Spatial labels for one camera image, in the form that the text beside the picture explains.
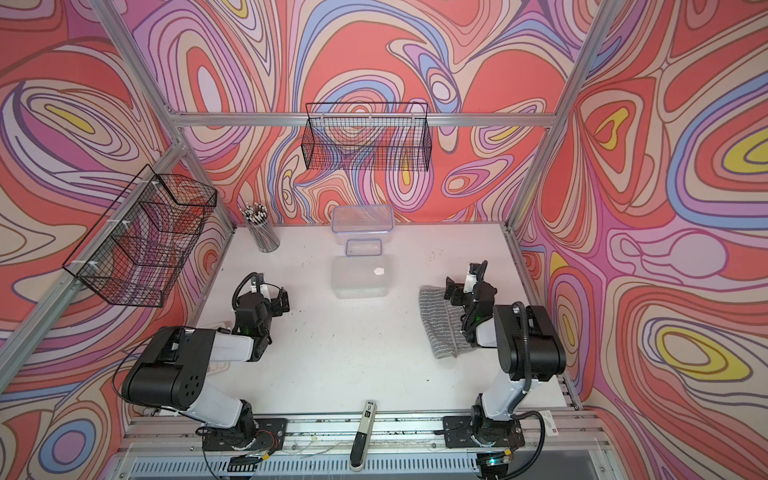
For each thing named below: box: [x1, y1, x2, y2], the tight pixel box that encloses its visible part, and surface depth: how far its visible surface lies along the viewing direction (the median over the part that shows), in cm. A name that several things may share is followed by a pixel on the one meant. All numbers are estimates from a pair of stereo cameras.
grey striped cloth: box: [419, 285, 475, 359], surface depth 93 cm
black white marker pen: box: [349, 400, 378, 472], surface depth 72 cm
